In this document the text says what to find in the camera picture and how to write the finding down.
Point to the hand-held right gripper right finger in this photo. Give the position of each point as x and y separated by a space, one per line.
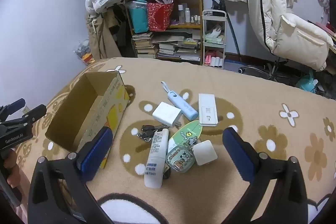
240 154

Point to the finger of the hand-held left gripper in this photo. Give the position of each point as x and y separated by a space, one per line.
14 106
35 112

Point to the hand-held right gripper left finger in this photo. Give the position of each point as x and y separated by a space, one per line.
95 154

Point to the small white square charger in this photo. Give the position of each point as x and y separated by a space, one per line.
204 153

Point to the brown cardboard box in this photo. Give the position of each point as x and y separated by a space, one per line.
78 113

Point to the white remote control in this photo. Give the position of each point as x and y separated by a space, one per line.
207 111

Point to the bunch of keys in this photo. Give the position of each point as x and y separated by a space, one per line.
147 129

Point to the green oval board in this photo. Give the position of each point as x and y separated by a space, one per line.
187 132

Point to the white tube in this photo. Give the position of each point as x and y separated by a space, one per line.
156 158

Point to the cartoon earbuds case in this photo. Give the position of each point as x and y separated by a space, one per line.
179 159

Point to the light blue power bank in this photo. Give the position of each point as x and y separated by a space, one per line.
181 104

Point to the large white charger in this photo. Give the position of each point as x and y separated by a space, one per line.
165 113

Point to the person's left hand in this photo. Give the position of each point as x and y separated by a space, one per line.
10 166

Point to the beige flower patterned blanket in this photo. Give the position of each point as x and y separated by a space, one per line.
236 98

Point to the plastic bag of toys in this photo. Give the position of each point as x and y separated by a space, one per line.
84 52

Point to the beige trench coat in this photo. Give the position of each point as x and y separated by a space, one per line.
99 40

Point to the teal rounded container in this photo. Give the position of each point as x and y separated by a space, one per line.
307 83

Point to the stack of books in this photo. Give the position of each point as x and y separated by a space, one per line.
143 45

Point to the pile of books and papers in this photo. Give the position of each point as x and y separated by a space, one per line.
178 49

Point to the office chair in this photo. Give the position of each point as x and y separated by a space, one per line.
302 40

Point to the teal bag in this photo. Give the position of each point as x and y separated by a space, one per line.
137 19

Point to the white rolling cart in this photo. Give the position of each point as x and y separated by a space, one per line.
214 12

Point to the white cosmetic bottle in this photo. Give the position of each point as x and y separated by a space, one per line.
187 15
180 14

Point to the red gift bag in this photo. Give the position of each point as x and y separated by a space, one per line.
157 16

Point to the pink headphones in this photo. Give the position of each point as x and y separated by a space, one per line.
324 1

